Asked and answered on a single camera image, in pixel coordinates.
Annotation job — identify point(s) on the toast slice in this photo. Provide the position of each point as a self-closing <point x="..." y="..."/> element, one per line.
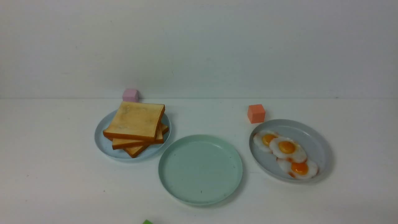
<point x="136" y="121"/>
<point x="136" y="150"/>
<point x="127" y="143"/>

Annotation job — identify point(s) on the fried egg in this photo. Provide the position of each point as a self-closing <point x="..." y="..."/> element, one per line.
<point x="263" y="138"/>
<point x="287" y="149"/>
<point x="299" y="171"/>

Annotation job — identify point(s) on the orange cube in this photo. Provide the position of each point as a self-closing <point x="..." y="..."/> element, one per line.
<point x="256" y="113"/>

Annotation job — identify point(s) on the green centre plate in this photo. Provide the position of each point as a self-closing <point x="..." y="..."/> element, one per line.
<point x="200" y="170"/>

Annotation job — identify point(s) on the pink cube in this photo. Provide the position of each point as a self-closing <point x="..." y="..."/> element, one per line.
<point x="130" y="95"/>

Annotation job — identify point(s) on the light blue bread plate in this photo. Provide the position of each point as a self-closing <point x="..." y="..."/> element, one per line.
<point x="104" y="144"/>

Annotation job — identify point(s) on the grey egg plate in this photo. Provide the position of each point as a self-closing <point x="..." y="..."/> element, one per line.
<point x="316" y="147"/>

